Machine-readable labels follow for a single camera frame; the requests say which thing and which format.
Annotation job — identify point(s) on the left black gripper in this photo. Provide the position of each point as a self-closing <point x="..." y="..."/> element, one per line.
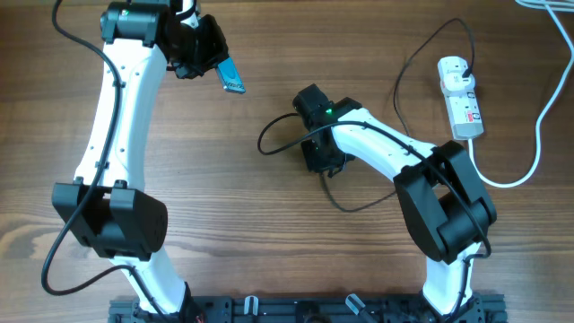
<point x="218" y="50"/>

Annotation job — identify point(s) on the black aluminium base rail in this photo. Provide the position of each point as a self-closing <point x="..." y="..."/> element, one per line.
<point x="390" y="308"/>

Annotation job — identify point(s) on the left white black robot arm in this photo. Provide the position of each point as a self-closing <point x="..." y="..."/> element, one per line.
<point x="105" y="206"/>

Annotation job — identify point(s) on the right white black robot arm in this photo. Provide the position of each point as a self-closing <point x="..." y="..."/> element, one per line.
<point x="446" y="208"/>

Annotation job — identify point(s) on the white power strip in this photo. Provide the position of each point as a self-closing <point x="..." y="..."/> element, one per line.
<point x="463" y="111"/>

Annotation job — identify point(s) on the white USB charger plug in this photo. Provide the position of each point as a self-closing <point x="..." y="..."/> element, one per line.
<point x="455" y="84"/>

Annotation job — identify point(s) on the blue Galaxy S25 smartphone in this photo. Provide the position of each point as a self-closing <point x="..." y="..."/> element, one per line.
<point x="229" y="77"/>

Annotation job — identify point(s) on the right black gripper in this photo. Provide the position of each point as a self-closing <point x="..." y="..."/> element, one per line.
<point x="320" y="158"/>

